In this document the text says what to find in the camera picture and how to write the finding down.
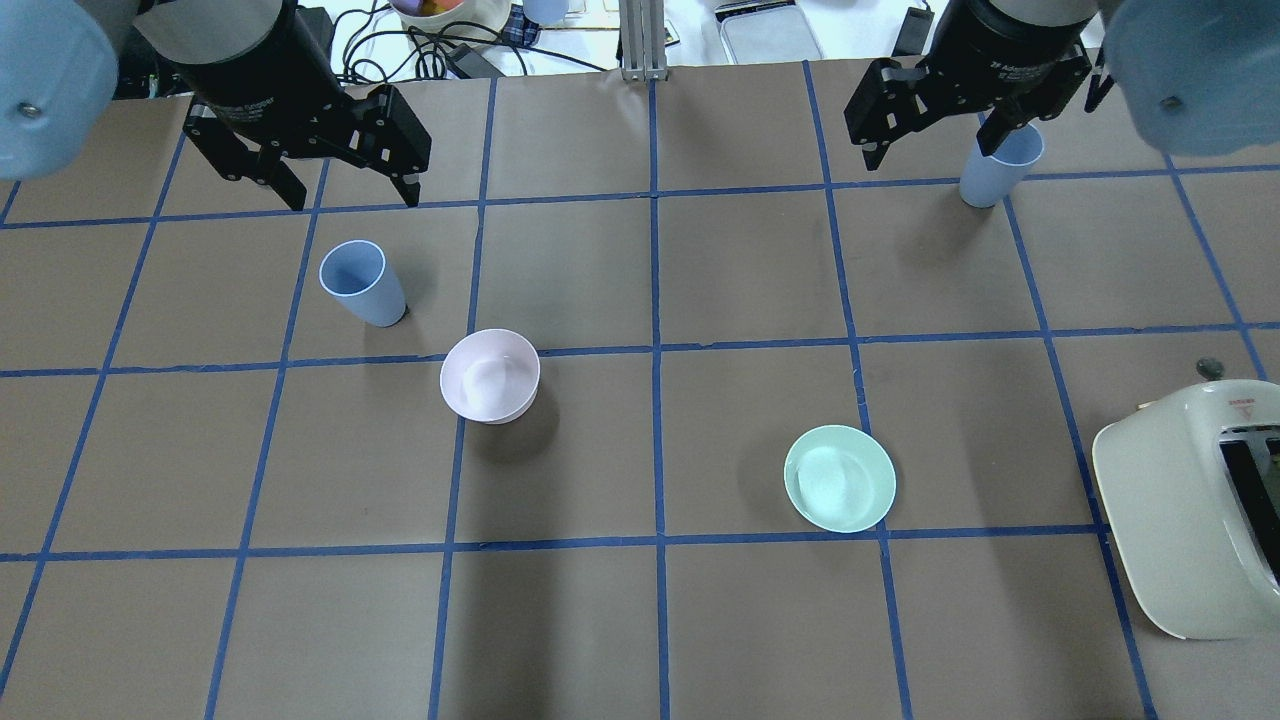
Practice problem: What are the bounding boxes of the bowl of foam blocks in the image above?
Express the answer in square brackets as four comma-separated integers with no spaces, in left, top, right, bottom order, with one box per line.
[388,1,512,40]

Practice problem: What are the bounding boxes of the light blue cup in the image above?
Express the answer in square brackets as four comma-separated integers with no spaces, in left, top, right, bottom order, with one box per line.
[959,124,1044,209]

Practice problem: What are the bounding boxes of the grey tray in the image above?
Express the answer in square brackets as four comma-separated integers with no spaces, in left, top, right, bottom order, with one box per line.
[714,1,823,65]

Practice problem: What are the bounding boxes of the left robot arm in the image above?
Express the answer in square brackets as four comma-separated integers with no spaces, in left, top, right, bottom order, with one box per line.
[1,1,433,211]

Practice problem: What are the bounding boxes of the black power adapter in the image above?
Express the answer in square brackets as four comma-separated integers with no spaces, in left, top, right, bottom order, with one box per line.
[891,4,934,56]

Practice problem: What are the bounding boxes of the green bowl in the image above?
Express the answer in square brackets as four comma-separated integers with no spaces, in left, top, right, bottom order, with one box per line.
[782,424,899,534]

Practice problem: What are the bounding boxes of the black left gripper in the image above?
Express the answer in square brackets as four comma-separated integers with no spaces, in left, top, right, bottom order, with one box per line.
[160,1,433,211]

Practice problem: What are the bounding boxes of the aluminium frame post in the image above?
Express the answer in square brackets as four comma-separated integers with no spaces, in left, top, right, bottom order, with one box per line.
[618,0,669,82]

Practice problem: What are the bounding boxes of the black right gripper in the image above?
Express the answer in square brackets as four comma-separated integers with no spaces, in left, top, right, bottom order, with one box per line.
[844,1,1093,172]

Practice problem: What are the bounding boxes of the cream toaster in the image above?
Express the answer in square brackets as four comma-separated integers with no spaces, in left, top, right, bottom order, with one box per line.
[1091,357,1279,641]

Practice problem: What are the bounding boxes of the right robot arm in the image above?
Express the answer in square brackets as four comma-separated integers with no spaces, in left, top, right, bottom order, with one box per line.
[844,1,1279,170]

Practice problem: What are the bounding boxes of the pink bowl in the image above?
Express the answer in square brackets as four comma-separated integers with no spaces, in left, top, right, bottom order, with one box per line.
[439,328,541,425]

